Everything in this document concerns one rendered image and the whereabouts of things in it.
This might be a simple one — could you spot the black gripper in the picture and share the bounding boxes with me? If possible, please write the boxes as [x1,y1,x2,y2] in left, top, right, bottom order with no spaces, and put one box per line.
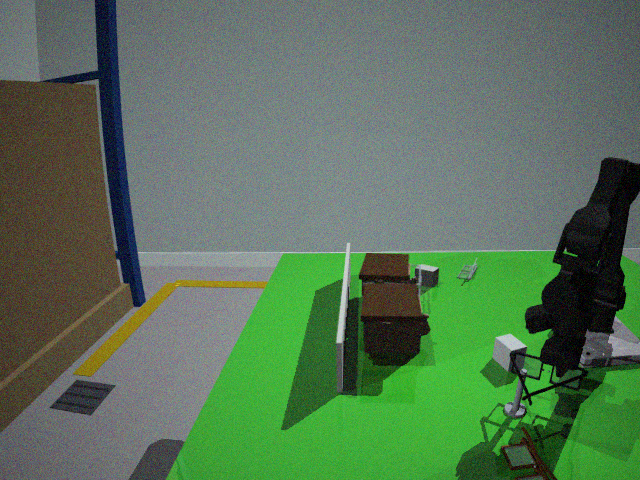
[540,299,594,378]

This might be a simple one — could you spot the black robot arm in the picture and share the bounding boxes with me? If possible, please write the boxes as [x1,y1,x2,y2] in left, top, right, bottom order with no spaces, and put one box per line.
[525,157,640,334]

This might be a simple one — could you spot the white thin panel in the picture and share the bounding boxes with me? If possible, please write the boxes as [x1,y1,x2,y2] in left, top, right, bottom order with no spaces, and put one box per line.
[336,243,351,393]

